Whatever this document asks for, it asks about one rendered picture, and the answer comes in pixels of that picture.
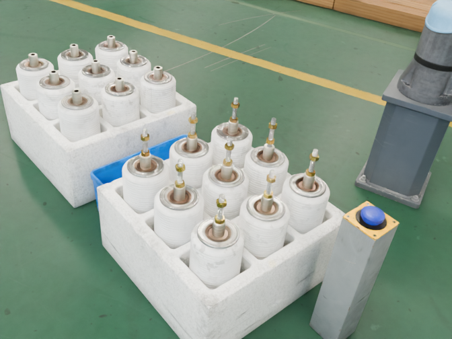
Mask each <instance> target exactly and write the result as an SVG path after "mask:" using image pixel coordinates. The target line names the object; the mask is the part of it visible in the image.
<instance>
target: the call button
mask: <svg viewBox="0 0 452 339"><path fill-rule="evenodd" d="M361 217H362V219H363V221H364V222H365V223H367V224H369V225H378V224H381V223H382V222H383V221H384V219H385V213H384V212H383V211H382V210H381V209H379V208H377V207H376V206H364V207H363V208H362V210H361Z"/></svg>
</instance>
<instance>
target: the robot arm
mask: <svg viewBox="0 0 452 339"><path fill-rule="evenodd" d="M397 88H398V90H399V91H400V92H401V93H402V94H403V95H405V96H406V97H407V98H410V99H411V100H414V101H416V102H420V103H422V104H427V105H431V106H448V105H451V104H452V0H438V1H436V2H434V3H433V5H432V6H431V8H430V11H429V13H428V15H427V17H426V19H425V25H424V27H423V30H422V33H421V36H420V40H419V42H418V46H417V48H416V52H415V54H414V58H413V59H412V61H411V62H410V63H409V65H408V66H407V67H406V68H405V70H404V71H403V73H402V74H401V75H400V78H399V80H398V84H397Z"/></svg>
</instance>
